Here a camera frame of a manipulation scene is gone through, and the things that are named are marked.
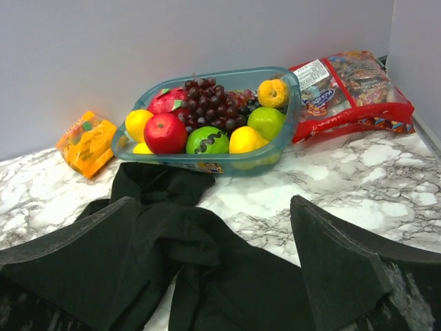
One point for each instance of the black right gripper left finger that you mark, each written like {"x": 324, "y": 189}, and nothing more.
{"x": 70, "y": 279}

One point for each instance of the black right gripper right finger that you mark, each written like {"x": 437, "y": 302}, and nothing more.
{"x": 358, "y": 280}

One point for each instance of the black button-up shirt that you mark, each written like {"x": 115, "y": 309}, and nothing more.
{"x": 221, "y": 282}

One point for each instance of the orange snack packet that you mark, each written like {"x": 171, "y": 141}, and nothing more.
{"x": 86, "y": 146}

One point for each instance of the small yellow lemon front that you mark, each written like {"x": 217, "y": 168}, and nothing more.
{"x": 142, "y": 148}

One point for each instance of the red apple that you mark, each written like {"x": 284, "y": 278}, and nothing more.
{"x": 165, "y": 133}

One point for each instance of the yellow lemon left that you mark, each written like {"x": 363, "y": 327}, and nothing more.
{"x": 135, "y": 123}

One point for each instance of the yellow lemon front right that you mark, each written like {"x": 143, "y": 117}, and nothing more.
{"x": 245, "y": 139}

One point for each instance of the green apple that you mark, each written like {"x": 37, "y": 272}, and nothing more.
{"x": 268, "y": 122}

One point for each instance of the red candy bag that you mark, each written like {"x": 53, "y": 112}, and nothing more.
{"x": 349, "y": 92}

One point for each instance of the red dragon fruit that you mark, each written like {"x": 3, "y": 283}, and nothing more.
{"x": 167, "y": 100}

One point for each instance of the yellow-orange peach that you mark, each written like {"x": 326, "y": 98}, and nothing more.
{"x": 273, "y": 93}

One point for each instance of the teal plastic fruit container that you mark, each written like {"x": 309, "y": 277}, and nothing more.
{"x": 232, "y": 165}

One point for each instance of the dark red grape bunch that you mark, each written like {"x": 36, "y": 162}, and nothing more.
{"x": 209, "y": 104}

